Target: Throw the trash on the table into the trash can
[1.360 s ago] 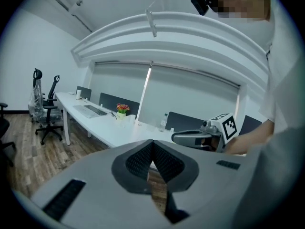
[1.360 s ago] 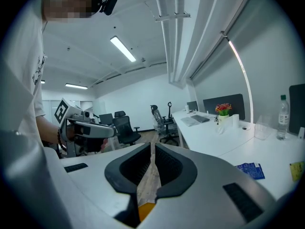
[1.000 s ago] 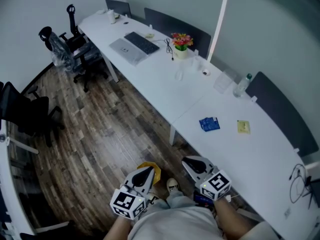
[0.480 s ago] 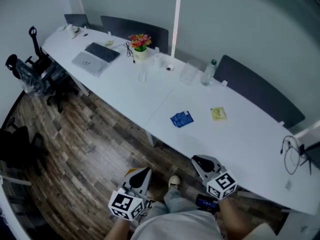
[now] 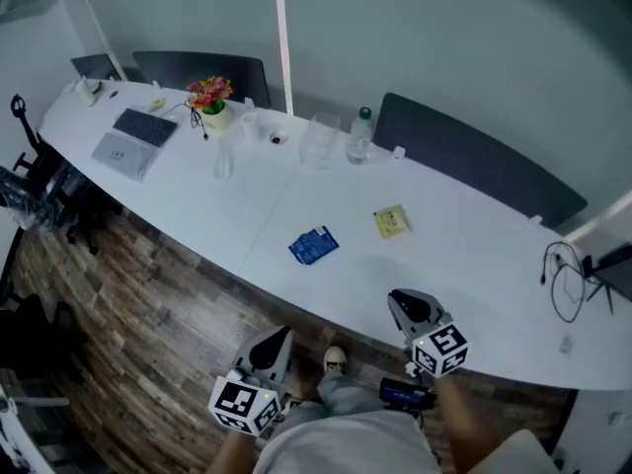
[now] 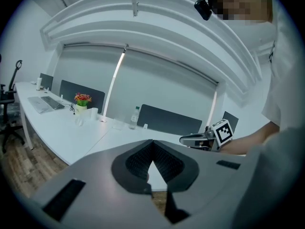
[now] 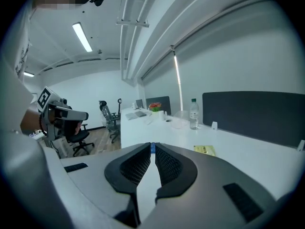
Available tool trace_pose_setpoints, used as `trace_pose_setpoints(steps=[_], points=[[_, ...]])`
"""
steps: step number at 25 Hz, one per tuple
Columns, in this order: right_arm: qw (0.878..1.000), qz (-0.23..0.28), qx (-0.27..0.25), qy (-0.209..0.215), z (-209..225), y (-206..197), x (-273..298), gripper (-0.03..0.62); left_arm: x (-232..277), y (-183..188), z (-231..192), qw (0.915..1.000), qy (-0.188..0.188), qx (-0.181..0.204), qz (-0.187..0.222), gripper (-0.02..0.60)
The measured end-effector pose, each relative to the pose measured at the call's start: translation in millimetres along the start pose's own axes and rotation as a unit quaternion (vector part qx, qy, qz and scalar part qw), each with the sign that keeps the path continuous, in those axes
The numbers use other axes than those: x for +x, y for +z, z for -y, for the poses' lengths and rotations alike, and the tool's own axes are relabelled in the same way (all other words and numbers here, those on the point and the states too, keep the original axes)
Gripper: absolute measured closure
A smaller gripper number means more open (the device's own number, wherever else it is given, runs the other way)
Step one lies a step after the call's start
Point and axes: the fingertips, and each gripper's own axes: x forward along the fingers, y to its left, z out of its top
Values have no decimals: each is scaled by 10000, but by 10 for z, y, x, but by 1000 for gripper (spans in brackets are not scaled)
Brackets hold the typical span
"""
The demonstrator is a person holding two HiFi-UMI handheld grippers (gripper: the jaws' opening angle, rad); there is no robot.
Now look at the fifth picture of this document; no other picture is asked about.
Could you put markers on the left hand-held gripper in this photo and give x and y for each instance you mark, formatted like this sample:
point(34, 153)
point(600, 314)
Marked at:
point(237, 403)

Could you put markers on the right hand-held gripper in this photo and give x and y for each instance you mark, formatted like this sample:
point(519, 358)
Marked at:
point(442, 351)

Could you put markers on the yellow packet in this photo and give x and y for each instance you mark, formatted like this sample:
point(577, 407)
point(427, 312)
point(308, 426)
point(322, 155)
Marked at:
point(392, 221)

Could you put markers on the blue packet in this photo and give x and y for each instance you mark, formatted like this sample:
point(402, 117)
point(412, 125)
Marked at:
point(313, 246)

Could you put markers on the person's right forearm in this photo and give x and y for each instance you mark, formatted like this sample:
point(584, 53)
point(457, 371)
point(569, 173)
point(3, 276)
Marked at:
point(464, 427)

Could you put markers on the person's left forearm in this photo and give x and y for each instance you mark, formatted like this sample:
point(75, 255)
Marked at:
point(232, 454)

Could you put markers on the person's left shoe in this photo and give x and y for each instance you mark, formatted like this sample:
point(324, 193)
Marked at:
point(295, 405)

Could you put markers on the person's shoe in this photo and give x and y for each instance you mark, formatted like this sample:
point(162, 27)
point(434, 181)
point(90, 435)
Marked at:
point(336, 361)
point(295, 405)

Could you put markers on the person's right shoe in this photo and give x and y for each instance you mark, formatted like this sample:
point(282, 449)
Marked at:
point(336, 361)

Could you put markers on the black waist device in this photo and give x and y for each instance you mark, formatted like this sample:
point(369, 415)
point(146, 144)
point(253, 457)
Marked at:
point(405, 395)

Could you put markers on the person's light blue trousers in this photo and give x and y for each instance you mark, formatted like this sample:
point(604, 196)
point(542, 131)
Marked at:
point(345, 393)

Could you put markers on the person's pale shirt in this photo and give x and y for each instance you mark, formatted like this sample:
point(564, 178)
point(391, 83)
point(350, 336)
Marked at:
point(345, 447)

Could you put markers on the small white wrapper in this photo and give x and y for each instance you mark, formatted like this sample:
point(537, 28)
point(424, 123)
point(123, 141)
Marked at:
point(566, 344)

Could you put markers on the long dark grey partition panel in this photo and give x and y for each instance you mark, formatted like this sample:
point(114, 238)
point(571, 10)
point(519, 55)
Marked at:
point(484, 166)

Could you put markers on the black plug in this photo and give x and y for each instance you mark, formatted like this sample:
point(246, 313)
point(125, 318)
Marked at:
point(587, 265)

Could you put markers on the clear plastic water bottle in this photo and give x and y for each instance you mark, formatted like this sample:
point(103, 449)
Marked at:
point(359, 138)

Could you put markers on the clear plastic container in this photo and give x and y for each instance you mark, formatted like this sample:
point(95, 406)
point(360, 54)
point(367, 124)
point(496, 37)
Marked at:
point(319, 141)

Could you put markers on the black monitor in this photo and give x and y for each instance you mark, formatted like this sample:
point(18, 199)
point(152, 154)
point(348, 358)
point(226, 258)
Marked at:
point(617, 269)

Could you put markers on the clear crumpled plastic bag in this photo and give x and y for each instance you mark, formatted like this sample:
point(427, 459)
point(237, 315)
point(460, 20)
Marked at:
point(223, 161)

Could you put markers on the black office chair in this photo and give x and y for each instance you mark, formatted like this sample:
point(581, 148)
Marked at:
point(34, 339)

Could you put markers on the white paper roll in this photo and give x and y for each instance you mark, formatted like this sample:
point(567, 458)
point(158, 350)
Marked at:
point(250, 126)

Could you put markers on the silver laptop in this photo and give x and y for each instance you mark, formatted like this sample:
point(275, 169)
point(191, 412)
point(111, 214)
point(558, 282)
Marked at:
point(123, 156)

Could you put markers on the black keyboard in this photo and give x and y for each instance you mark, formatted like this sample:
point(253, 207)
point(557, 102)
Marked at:
point(145, 127)

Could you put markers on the white pot with colourful flowers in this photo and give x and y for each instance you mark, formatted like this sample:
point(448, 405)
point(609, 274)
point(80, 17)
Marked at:
point(212, 104)

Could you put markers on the grey roller blind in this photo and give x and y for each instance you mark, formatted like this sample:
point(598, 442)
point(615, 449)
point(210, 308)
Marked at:
point(444, 42)
point(187, 8)

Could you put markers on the small pale yellow paper pad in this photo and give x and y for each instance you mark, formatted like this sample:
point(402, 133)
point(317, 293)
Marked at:
point(157, 104)

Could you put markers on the plastic wrapped office chair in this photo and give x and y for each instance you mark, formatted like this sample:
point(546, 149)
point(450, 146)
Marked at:
point(24, 200)

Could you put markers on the dark grey desk partition panel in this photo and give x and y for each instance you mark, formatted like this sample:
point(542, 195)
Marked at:
point(207, 69)

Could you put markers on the white tumbler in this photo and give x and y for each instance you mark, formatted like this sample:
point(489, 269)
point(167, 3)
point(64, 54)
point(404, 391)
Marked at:
point(88, 92)

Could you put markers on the small dark grey partition panel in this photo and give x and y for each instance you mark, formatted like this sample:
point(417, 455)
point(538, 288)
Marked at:
point(96, 67)

